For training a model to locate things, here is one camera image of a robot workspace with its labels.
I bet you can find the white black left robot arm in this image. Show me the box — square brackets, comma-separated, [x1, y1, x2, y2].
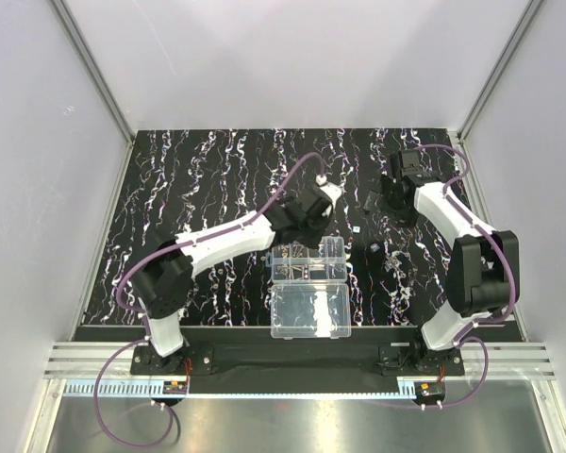
[122, 182, 342, 360]

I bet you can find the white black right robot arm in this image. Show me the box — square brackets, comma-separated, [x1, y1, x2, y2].
[363, 147, 520, 373]

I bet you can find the clear plastic organizer box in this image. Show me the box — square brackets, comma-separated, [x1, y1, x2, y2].
[267, 236, 351, 340]

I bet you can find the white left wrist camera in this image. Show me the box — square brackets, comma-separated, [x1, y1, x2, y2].
[315, 175, 343, 217]

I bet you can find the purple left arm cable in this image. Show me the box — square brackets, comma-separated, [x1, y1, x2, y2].
[95, 152, 329, 447]

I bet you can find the grey cable duct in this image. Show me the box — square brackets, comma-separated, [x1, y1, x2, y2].
[63, 377, 416, 401]

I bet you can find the aluminium frame profile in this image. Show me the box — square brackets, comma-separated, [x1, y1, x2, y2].
[50, 0, 138, 147]

